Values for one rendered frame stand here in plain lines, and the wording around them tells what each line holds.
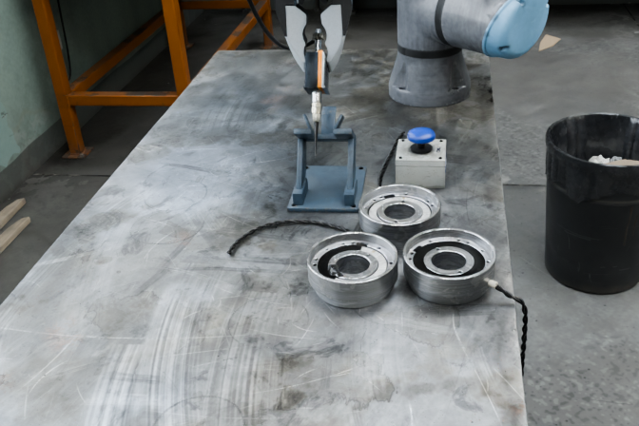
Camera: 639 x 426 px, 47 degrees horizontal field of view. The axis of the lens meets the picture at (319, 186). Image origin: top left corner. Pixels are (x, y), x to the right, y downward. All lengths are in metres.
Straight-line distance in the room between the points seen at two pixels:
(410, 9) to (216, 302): 0.66
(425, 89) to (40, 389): 0.82
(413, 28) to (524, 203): 1.43
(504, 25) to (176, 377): 0.72
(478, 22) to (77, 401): 0.81
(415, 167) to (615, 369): 1.09
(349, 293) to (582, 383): 1.21
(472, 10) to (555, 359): 1.06
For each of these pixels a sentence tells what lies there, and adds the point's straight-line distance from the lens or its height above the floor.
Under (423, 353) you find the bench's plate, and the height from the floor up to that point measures 0.80.
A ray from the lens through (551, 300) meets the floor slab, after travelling 2.21.
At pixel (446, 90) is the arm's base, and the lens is 1.34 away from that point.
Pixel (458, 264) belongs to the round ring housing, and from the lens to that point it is 0.89.
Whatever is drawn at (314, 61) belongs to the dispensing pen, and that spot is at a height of 1.01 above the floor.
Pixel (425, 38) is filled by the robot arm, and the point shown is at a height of 0.92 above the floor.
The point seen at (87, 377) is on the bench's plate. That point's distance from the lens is 0.82.
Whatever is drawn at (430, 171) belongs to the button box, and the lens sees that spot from 1.06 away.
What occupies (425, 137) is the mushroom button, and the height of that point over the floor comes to 0.87.
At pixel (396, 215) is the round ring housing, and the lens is 0.99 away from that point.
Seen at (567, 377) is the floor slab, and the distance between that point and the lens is 1.97.
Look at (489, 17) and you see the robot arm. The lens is 1.21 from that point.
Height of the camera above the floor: 1.32
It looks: 29 degrees down
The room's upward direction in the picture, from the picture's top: 4 degrees counter-clockwise
